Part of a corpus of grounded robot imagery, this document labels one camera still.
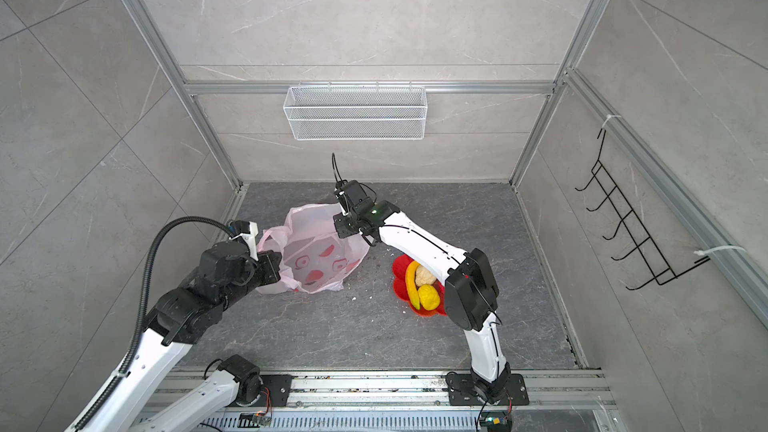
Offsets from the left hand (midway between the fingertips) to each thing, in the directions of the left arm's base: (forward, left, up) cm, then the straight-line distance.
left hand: (281, 248), depth 70 cm
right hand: (+15, -13, -8) cm, 21 cm away
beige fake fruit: (+2, -36, -20) cm, 42 cm away
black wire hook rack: (+7, -82, +6) cm, 82 cm away
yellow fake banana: (0, -33, -22) cm, 39 cm away
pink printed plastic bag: (+13, -2, -26) cm, 29 cm away
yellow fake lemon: (-5, -37, -20) cm, 43 cm away
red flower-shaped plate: (-1, -30, -24) cm, 38 cm away
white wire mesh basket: (+51, -16, +4) cm, 54 cm away
